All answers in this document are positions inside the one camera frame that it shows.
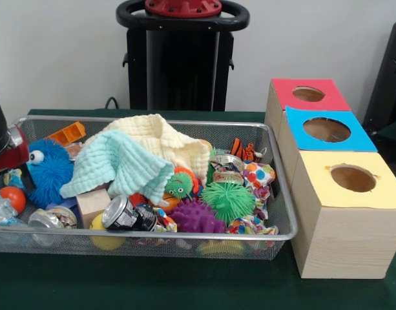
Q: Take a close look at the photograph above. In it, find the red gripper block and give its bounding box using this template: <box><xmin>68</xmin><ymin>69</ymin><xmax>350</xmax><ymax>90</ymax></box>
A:
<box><xmin>0</xmin><ymin>127</ymin><xmax>36</xmax><ymax>211</ymax></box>

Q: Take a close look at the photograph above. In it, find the clear bottle blue label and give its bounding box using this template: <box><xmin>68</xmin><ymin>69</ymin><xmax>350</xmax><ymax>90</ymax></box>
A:
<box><xmin>0</xmin><ymin>212</ymin><xmax>24</xmax><ymax>227</ymax></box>

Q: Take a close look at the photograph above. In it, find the orange striped tiger plush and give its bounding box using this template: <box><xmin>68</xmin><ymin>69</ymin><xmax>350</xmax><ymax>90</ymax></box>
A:
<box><xmin>229</xmin><ymin>138</ymin><xmax>267</xmax><ymax>163</ymax></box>

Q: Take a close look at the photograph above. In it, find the clear mesh bin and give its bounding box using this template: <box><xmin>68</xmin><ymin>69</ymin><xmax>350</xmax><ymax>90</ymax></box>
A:
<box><xmin>0</xmin><ymin>115</ymin><xmax>299</xmax><ymax>261</ymax></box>

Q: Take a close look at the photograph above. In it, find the wooden box with three holes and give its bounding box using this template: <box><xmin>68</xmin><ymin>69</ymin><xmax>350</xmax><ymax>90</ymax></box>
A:
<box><xmin>264</xmin><ymin>77</ymin><xmax>396</xmax><ymax>280</ymax></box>

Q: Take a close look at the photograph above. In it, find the blue fuzzy toy with eyes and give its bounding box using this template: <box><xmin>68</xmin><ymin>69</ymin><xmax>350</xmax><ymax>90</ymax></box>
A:
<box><xmin>25</xmin><ymin>138</ymin><xmax>75</xmax><ymax>209</ymax></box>

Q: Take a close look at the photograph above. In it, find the orange plastic tray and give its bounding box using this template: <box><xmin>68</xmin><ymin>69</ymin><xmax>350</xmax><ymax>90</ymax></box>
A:
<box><xmin>47</xmin><ymin>121</ymin><xmax>87</xmax><ymax>145</ymax></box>

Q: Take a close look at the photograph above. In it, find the mint green cloth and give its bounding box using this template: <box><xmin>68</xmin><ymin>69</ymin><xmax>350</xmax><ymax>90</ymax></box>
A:
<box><xmin>59</xmin><ymin>129</ymin><xmax>175</xmax><ymax>205</ymax></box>

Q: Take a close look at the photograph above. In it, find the crushed black can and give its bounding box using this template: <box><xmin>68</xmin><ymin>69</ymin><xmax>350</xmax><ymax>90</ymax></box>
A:
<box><xmin>102</xmin><ymin>194</ymin><xmax>158</xmax><ymax>232</ymax></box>

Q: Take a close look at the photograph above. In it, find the cream cloth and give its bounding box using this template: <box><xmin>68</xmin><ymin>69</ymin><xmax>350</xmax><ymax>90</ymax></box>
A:
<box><xmin>87</xmin><ymin>114</ymin><xmax>211</xmax><ymax>188</ymax></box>

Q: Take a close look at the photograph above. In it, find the green and orange puffer toy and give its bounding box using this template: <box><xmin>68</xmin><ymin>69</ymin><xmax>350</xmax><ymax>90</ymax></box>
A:
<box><xmin>165</xmin><ymin>167</ymin><xmax>198</xmax><ymax>200</ymax></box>

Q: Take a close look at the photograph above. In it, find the purple spiky rubber ball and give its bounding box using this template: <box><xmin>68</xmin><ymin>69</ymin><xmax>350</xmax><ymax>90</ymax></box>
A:
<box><xmin>168</xmin><ymin>198</ymin><xmax>226</xmax><ymax>234</ymax></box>

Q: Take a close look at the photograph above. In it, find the green spiky rubber ball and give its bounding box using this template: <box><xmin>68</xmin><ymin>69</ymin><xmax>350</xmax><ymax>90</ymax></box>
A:
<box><xmin>202</xmin><ymin>180</ymin><xmax>256</xmax><ymax>224</ymax></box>

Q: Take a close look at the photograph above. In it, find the black standing panel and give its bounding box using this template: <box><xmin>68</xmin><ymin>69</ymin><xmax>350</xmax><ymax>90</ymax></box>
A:
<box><xmin>362</xmin><ymin>21</ymin><xmax>396</xmax><ymax>136</ymax></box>

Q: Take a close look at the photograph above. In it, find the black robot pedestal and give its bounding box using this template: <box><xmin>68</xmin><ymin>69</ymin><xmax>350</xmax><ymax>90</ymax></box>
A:
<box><xmin>116</xmin><ymin>0</ymin><xmax>251</xmax><ymax>112</ymax></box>

